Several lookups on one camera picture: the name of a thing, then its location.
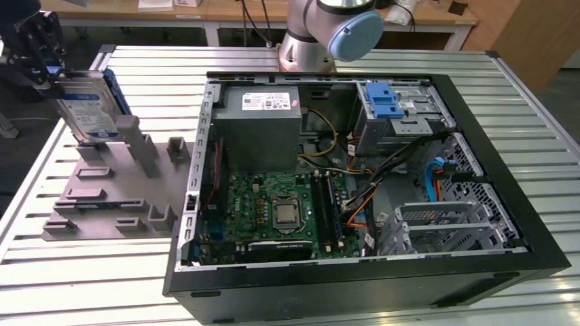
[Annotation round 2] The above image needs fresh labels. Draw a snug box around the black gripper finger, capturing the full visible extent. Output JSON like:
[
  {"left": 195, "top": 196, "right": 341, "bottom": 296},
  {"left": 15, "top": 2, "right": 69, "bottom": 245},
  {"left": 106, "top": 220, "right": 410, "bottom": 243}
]
[
  {"left": 0, "top": 50, "right": 50, "bottom": 91},
  {"left": 15, "top": 10, "right": 65, "bottom": 75}
]

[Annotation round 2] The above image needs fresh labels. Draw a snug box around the hard disk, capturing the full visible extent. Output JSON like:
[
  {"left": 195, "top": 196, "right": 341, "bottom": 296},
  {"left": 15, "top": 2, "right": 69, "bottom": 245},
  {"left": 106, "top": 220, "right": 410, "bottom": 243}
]
[{"left": 43, "top": 66, "right": 133, "bottom": 145}]

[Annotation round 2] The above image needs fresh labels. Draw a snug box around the metal disk bay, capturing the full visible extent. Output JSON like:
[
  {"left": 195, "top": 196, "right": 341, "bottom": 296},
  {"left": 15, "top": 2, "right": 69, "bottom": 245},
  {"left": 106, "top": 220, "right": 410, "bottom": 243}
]
[{"left": 391, "top": 202, "right": 517, "bottom": 255}]

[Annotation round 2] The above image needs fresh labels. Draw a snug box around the wooden desk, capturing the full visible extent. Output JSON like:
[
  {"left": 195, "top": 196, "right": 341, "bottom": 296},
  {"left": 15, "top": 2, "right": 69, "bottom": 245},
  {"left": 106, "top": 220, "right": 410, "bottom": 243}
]
[{"left": 0, "top": 0, "right": 481, "bottom": 48}]

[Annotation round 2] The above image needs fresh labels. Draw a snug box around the white furniture foot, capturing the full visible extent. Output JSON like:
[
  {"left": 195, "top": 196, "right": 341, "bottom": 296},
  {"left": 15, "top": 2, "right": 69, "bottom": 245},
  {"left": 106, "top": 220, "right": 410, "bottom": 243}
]
[{"left": 0, "top": 113, "right": 19, "bottom": 139}]

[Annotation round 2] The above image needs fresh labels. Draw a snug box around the white paper stack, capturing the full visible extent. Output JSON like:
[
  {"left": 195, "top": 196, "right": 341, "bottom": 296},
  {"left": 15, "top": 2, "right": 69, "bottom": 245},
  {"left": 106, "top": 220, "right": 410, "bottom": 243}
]
[{"left": 137, "top": 0, "right": 174, "bottom": 13}]

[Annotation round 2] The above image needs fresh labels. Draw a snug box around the grey parts rack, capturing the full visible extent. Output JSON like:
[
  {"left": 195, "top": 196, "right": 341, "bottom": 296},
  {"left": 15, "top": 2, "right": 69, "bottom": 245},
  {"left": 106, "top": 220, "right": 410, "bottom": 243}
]
[{"left": 41, "top": 115, "right": 195, "bottom": 242}]

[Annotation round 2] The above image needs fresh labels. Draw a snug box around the grey power supply unit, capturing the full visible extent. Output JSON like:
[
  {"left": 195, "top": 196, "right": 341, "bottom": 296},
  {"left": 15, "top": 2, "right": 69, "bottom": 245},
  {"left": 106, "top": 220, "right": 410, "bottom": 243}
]
[{"left": 213, "top": 84, "right": 303, "bottom": 174}]

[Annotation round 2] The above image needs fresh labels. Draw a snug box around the green motherboard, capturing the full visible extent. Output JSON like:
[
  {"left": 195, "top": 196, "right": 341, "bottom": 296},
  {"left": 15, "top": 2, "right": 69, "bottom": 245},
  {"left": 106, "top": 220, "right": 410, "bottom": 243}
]
[{"left": 193, "top": 171, "right": 363, "bottom": 264}]

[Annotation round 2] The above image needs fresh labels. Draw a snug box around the silver CPU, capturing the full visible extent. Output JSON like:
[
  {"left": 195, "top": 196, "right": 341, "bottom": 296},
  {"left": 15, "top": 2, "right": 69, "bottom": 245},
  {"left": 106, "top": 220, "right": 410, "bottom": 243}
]
[{"left": 273, "top": 202, "right": 301, "bottom": 229}]

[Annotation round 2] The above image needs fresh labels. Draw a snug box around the blue plastic drive latch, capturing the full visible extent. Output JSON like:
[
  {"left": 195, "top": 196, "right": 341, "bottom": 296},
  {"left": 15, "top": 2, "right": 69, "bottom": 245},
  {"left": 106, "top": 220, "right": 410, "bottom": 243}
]
[{"left": 363, "top": 83, "right": 403, "bottom": 120}]

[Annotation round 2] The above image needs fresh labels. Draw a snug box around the black graphics card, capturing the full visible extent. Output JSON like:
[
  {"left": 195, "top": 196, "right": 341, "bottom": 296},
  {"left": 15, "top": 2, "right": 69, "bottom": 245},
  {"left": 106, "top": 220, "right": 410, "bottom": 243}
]
[{"left": 234, "top": 239, "right": 313, "bottom": 263}]

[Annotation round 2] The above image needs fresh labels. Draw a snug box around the clear plastic bag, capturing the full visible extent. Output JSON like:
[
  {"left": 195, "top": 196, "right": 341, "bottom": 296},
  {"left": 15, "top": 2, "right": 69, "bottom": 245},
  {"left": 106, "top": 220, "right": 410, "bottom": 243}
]
[{"left": 386, "top": 5, "right": 415, "bottom": 25}]

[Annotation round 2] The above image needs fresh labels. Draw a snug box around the metal optical drive cage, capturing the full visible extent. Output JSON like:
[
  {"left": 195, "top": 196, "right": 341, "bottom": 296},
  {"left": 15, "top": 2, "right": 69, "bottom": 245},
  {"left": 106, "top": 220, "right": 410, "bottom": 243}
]
[{"left": 351, "top": 81, "right": 457, "bottom": 157}]

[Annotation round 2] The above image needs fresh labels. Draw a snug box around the black RAM stick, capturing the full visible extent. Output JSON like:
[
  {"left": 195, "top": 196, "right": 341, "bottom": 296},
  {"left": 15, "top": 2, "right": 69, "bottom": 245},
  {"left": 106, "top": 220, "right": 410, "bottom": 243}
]
[{"left": 323, "top": 173, "right": 343, "bottom": 251}]

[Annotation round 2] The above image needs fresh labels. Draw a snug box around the black PC case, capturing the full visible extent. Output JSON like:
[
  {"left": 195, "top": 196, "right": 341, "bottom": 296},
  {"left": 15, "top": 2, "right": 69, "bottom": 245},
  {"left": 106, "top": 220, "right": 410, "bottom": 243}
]
[{"left": 162, "top": 70, "right": 570, "bottom": 324}]

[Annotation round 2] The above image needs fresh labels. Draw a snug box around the yellow wire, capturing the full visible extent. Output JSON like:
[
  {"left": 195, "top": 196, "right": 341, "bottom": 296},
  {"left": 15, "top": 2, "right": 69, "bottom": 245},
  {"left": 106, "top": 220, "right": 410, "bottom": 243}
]
[{"left": 298, "top": 107, "right": 338, "bottom": 158}]

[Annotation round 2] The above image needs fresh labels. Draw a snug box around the black cable bundle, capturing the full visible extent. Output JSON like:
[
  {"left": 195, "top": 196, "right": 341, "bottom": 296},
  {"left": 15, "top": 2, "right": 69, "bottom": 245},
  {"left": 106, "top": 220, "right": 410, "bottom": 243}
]
[{"left": 343, "top": 134, "right": 449, "bottom": 211}]

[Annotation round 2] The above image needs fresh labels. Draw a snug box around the orange wire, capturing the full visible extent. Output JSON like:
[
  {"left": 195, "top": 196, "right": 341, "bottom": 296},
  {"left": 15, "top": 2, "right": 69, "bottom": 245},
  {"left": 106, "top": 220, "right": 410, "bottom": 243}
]
[{"left": 346, "top": 203, "right": 377, "bottom": 229}]

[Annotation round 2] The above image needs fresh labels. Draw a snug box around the blue data wire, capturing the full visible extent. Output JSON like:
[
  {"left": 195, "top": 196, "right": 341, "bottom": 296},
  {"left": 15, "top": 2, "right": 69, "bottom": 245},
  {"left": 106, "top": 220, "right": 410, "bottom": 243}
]
[{"left": 423, "top": 156, "right": 447, "bottom": 204}]

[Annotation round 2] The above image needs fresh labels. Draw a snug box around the black power connector wire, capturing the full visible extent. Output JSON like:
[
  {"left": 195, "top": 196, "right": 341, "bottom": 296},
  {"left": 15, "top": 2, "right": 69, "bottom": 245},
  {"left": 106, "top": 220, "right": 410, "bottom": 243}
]
[{"left": 441, "top": 162, "right": 483, "bottom": 181}]

